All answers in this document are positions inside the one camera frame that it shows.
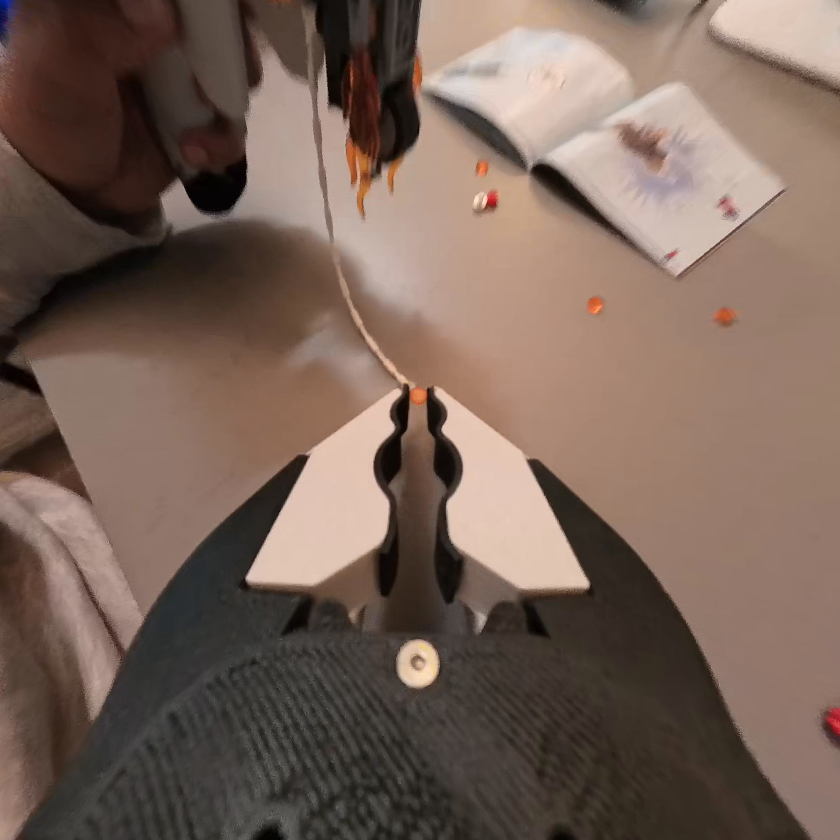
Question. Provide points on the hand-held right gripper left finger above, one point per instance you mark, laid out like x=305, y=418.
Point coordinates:
x=328, y=518

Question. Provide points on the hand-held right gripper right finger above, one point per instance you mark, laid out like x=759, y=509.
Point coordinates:
x=518, y=525

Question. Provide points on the lego motorcycle model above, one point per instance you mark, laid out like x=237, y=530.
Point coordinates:
x=380, y=98

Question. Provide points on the person's left forearm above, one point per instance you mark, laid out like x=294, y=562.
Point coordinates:
x=39, y=229

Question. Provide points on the lego instruction booklet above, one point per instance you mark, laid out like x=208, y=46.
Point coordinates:
x=558, y=85

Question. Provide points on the red blue lego minifigure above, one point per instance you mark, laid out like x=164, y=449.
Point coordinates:
x=832, y=722

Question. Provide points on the person's left hand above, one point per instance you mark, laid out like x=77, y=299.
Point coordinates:
x=72, y=98

